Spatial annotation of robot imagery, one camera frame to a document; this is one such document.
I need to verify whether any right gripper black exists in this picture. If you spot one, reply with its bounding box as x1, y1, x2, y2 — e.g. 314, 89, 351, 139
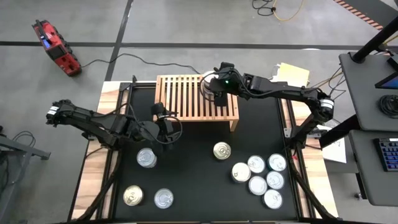
210, 61, 242, 107

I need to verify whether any gold lid pink blue can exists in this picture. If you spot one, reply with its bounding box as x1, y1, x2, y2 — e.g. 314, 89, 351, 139
231, 162, 252, 184
200, 70, 216, 98
213, 141, 232, 161

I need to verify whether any red label seafood can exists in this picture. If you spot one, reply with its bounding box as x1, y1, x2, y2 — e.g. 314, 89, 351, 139
136, 147, 158, 169

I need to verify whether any green label tuna can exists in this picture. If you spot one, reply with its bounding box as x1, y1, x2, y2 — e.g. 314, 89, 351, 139
248, 175, 268, 196

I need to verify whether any wooden slatted shelf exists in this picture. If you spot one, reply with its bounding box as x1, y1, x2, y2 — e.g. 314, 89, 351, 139
153, 73, 240, 133

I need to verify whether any silver lid can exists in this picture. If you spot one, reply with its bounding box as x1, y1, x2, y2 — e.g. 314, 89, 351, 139
153, 187, 175, 210
266, 170, 285, 190

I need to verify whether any yellow paper folder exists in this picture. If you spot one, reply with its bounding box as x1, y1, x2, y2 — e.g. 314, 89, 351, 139
275, 62, 311, 88

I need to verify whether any blue label tuna can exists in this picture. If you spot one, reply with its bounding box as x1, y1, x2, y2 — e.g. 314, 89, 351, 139
262, 189, 284, 210
247, 154, 266, 174

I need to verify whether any teal label tuna can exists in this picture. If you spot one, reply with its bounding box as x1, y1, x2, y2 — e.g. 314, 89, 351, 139
267, 152, 288, 172

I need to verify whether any black desk leg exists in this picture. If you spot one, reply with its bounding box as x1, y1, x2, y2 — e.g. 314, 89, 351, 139
318, 113, 358, 149

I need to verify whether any white paper sheet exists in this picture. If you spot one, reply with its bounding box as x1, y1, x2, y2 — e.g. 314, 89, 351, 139
322, 136, 348, 164

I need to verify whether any red black tool case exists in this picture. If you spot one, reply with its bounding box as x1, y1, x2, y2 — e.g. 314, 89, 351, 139
31, 19, 83, 77

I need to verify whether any grey desk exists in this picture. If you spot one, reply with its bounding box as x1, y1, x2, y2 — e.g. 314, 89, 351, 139
348, 129, 398, 208
338, 51, 398, 133

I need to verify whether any grey metal stand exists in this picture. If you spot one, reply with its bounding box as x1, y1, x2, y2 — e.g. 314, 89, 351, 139
0, 124, 52, 224

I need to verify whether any monitor with blue screen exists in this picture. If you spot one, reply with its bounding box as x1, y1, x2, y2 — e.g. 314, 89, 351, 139
374, 55, 398, 91

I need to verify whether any black keyboard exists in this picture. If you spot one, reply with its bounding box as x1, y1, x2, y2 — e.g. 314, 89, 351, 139
373, 138, 398, 172

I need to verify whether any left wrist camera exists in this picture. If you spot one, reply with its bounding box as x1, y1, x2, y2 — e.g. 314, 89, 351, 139
151, 101, 165, 118

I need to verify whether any black floor cable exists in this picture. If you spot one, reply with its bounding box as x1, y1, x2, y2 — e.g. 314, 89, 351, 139
80, 52, 201, 75
251, 0, 277, 17

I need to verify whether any yellow floor cable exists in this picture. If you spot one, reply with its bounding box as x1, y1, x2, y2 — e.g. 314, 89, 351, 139
272, 0, 307, 22

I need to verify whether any black cable bundle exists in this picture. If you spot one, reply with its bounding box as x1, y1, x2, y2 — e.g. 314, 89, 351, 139
309, 67, 348, 114

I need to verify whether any striped cable cover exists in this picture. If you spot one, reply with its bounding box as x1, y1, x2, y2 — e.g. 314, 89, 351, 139
332, 0, 385, 31

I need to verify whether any coiled black cable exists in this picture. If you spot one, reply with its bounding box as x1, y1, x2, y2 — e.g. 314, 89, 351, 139
377, 94, 398, 119

